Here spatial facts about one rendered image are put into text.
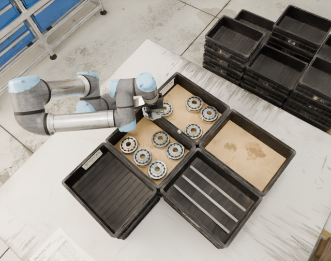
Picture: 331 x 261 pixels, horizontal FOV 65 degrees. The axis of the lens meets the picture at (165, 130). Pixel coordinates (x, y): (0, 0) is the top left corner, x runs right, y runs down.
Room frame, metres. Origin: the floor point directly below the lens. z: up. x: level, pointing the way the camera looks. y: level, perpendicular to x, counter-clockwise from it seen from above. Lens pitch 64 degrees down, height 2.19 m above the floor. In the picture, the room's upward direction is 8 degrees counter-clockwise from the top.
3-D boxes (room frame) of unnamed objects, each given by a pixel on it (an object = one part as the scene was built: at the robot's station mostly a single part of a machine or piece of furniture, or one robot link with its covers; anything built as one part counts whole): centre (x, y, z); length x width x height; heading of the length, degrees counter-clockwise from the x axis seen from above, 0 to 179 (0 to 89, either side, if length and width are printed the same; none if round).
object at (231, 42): (1.54, -0.67, 0.37); 0.40 x 0.30 x 0.45; 46
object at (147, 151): (0.51, 0.14, 0.86); 0.10 x 0.10 x 0.01
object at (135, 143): (0.60, 0.22, 0.86); 0.10 x 0.10 x 0.01
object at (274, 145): (0.45, -0.40, 0.87); 0.40 x 0.30 x 0.11; 41
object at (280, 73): (1.26, -0.96, 0.31); 0.40 x 0.30 x 0.34; 46
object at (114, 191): (0.36, 0.32, 0.87); 0.40 x 0.30 x 0.11; 41
